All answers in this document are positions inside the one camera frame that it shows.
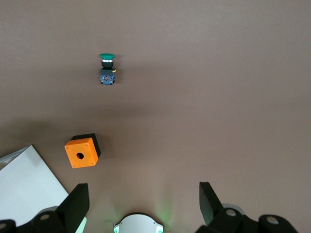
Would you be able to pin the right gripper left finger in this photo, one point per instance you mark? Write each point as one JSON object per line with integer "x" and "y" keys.
{"x": 73, "y": 208}

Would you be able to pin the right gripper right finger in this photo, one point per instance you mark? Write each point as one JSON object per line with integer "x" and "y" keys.
{"x": 218, "y": 218}

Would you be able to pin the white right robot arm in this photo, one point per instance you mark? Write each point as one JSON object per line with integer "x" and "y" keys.
{"x": 138, "y": 224}

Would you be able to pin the white drawer cabinet housing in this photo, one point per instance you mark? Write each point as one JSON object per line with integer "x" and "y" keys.
{"x": 24, "y": 179}

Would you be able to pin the green mushroom pushbutton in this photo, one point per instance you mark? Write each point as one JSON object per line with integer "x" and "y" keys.
{"x": 107, "y": 70}

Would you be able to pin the orange button enclosure box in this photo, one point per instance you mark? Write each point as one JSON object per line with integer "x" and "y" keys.
{"x": 81, "y": 153}

